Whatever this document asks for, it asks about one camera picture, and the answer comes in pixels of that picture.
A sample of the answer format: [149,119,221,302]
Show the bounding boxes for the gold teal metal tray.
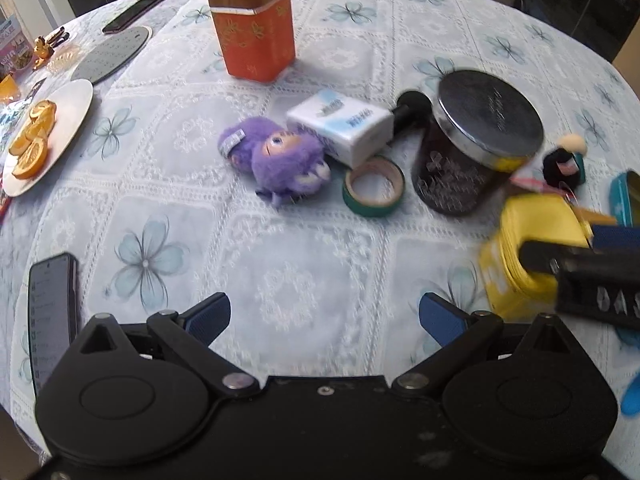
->
[608,169,640,228]

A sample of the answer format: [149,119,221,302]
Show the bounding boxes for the purple plush toy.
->
[217,117,331,208]

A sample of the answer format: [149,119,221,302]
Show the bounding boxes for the white plate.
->
[2,79,93,197]

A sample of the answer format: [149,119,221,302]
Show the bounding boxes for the white blue tissue pack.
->
[286,89,394,169]

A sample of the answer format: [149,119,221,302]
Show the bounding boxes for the orange slices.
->
[9,100,58,180]

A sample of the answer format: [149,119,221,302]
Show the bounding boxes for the golden figurine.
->
[32,26,70,70]

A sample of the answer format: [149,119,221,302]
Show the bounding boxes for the teal mushroom makeup sponge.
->
[558,133,588,184]

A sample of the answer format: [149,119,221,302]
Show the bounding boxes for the green tape roll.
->
[342,156,406,218]

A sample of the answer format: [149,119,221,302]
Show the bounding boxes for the black plush toy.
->
[542,148,580,191]

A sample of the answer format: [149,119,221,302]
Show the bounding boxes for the black smartphone far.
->
[102,0,164,35]

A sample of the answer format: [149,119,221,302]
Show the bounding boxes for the floral lace tablecloth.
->
[1,0,639,442]

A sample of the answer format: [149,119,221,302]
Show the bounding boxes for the black round handle brush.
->
[392,90,432,136]

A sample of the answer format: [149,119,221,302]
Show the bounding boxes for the yellow question block pouch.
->
[478,194,592,322]

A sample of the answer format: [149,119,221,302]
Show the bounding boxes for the smartphone near lit screen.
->
[27,252,79,396]

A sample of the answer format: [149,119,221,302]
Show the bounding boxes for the grey round trivet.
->
[70,26,153,84]

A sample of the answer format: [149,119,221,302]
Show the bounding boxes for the orange tin wooden lid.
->
[208,0,295,82]

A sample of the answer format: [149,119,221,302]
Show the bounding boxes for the dark candle jar silver lid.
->
[411,70,544,217]

